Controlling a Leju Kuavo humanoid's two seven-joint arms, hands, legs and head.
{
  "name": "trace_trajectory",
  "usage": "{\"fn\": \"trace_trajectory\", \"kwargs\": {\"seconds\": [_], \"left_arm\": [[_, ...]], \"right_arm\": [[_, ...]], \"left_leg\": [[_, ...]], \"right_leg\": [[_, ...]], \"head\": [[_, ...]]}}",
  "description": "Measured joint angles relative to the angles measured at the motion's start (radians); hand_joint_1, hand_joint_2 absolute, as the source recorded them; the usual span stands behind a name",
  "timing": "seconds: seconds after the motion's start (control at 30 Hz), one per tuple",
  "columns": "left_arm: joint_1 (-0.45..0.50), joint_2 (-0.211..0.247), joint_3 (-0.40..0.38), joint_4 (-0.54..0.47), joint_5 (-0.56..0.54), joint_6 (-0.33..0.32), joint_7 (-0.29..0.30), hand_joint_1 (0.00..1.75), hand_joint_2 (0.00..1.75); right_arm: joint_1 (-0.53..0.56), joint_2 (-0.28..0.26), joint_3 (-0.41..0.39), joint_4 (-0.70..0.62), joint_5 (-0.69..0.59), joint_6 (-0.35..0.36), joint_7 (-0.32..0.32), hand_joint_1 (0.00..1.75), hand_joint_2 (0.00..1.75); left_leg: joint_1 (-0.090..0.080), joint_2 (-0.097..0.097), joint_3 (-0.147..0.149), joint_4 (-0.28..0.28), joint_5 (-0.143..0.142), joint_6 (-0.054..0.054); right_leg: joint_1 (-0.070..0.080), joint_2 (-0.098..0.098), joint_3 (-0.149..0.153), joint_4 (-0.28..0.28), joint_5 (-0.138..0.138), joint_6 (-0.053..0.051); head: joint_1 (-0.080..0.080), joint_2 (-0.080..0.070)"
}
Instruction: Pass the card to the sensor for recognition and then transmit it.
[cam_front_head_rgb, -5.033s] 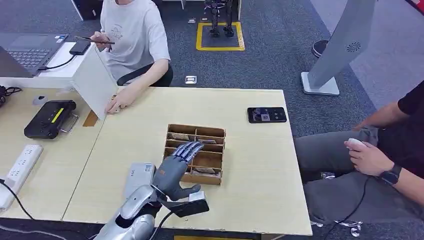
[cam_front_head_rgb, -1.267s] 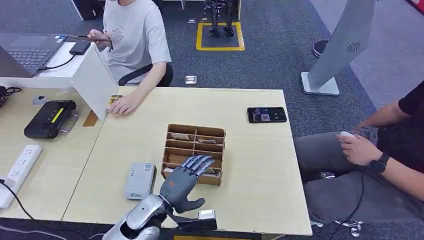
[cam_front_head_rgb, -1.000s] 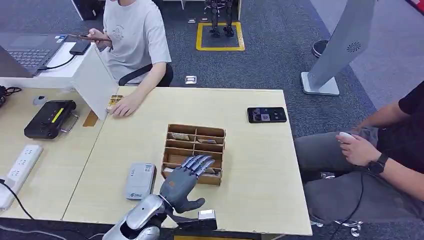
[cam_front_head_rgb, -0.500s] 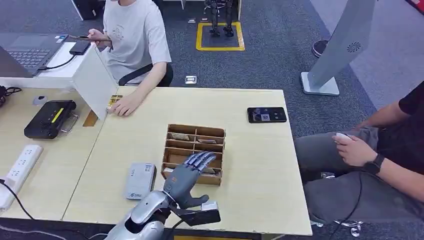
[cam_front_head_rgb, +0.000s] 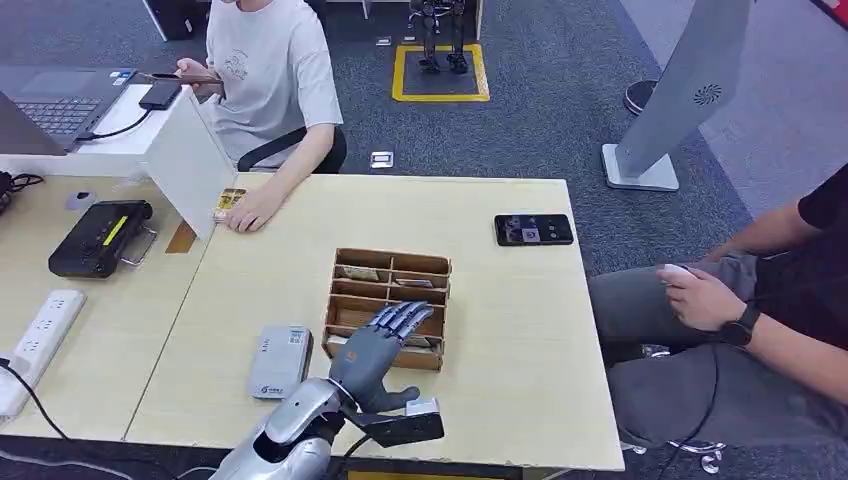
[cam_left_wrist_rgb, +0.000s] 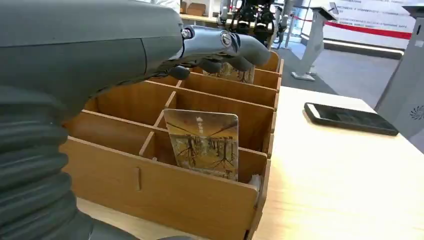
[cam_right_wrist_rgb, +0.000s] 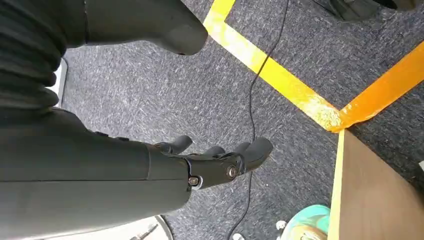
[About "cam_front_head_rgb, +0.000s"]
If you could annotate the black device with yellow stripe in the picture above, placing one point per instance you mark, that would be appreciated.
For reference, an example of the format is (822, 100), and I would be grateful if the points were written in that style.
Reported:
(86, 245)

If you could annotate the silver floor socket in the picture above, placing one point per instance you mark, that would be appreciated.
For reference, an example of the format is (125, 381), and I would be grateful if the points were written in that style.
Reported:
(381, 159)

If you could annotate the dark smartphone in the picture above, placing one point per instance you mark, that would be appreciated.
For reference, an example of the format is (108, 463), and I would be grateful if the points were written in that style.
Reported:
(179, 77)

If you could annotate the white desk riser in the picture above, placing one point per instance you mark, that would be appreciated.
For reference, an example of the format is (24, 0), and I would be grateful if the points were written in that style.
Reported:
(185, 166)

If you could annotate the black smartphone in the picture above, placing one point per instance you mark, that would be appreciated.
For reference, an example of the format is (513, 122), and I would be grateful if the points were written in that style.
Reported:
(533, 230)

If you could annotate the yellow floor tape square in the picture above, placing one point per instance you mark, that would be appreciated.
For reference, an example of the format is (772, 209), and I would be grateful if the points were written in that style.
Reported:
(397, 73)

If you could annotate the grey flat device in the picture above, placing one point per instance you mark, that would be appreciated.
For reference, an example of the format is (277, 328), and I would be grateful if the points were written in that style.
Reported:
(279, 363)

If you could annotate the red object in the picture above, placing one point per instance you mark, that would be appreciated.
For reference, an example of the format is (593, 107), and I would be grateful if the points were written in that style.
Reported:
(835, 10)

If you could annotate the black humanoid robot legs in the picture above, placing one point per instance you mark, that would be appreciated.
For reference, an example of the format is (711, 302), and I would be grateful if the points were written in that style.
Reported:
(429, 40)

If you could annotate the brown cardboard piece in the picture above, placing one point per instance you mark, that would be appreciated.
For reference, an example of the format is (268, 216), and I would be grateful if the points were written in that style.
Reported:
(180, 238)

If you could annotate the dark cabinet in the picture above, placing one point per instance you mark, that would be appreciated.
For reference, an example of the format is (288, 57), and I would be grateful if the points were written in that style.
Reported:
(175, 16)

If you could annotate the stack of printed cards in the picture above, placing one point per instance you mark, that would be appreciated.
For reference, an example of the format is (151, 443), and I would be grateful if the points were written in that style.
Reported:
(230, 202)

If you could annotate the dark round base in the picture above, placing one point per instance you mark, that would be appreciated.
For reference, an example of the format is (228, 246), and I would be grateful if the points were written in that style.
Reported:
(637, 96)

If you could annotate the pale wrist camera, black mount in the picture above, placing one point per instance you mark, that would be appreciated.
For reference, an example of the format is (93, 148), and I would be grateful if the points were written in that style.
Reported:
(407, 424)

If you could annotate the white power strip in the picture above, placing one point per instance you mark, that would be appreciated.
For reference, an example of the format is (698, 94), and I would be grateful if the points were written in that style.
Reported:
(40, 338)

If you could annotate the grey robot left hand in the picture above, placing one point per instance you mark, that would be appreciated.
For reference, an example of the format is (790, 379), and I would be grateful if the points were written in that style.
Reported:
(361, 364)

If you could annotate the wooden compartment box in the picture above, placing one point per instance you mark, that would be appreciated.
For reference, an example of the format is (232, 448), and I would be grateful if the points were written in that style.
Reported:
(424, 361)

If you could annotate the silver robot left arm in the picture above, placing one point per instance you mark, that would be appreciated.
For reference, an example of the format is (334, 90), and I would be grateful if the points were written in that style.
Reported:
(298, 417)

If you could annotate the grey laptop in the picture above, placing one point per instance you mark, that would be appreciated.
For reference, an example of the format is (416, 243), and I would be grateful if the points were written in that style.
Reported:
(53, 106)

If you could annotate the chrome chair base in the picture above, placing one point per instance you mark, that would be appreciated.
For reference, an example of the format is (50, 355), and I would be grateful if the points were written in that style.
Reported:
(705, 454)

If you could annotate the person's left hand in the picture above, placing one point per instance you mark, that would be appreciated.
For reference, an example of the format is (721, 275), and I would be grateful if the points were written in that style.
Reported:
(702, 301)
(255, 212)

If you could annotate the black wristwatch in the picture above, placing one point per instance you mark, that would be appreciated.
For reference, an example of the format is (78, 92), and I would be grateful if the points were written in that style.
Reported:
(738, 328)

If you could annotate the black office chair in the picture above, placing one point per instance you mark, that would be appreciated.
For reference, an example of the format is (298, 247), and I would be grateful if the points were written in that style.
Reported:
(328, 156)

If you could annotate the person's right hand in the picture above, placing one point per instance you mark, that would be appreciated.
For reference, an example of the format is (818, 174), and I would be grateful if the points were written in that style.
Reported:
(192, 68)

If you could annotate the white handheld controller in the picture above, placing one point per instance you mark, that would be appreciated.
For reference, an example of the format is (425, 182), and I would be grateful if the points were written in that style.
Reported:
(676, 269)

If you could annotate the white table leg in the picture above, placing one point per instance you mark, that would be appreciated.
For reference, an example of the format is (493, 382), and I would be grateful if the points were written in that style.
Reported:
(478, 20)

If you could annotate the person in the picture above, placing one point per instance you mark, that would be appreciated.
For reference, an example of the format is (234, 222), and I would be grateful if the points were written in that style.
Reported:
(272, 73)
(662, 391)

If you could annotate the grey floor stand kiosk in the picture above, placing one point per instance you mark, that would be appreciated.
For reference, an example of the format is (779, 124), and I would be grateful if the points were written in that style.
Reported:
(689, 79)

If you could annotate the black power adapter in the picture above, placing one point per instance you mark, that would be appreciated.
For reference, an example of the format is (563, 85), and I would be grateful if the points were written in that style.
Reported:
(159, 95)

